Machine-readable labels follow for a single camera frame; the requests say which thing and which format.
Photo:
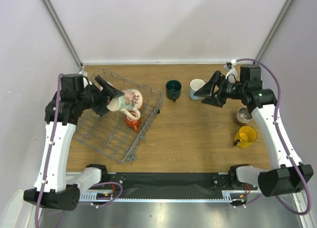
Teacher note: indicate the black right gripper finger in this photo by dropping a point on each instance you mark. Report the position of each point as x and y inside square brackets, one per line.
[213, 101]
[206, 90]

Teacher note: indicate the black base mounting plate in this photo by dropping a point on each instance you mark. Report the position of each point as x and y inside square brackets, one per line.
[175, 185]

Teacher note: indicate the pink faceted mug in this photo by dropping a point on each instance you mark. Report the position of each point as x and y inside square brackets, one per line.
[86, 82]

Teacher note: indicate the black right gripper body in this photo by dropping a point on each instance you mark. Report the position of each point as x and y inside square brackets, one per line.
[220, 90]

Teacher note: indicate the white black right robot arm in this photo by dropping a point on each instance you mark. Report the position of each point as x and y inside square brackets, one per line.
[287, 172]

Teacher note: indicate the grey wire dish rack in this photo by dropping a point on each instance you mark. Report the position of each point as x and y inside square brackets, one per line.
[109, 134]

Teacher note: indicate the dark green mug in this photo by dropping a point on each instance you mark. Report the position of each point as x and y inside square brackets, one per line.
[173, 90]

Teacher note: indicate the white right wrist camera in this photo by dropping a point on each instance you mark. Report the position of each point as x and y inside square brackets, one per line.
[231, 74]

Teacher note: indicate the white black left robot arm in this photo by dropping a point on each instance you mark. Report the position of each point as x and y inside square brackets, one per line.
[75, 94]

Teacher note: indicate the yellow enamel mug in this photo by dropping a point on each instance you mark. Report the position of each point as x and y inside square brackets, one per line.
[245, 137]

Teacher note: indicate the light blue mug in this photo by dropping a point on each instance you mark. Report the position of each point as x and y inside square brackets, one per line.
[195, 85]

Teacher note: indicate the red black patterned cup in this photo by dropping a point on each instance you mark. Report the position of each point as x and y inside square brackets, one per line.
[133, 120]

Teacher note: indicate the cream floral tall mug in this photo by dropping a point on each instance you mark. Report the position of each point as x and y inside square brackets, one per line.
[128, 104]

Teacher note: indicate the steel brown tumbler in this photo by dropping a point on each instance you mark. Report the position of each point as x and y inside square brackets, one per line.
[243, 116]

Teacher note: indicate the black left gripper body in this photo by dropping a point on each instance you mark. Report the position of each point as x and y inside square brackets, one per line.
[96, 100]

